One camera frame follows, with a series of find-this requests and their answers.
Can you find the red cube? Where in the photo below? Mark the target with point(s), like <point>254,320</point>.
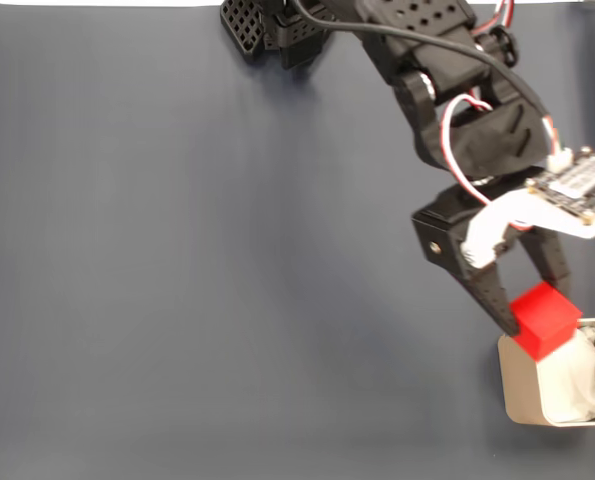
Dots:
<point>547,320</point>

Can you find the beige metal box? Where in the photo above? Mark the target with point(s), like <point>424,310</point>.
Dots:
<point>519,390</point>

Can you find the white crumpled tissue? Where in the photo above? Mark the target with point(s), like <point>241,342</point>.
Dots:
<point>572,390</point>

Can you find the dark grey mat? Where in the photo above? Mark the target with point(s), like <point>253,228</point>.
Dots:
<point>177,300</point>

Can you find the camera board on white mount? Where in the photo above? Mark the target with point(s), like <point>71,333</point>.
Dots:
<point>572,195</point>

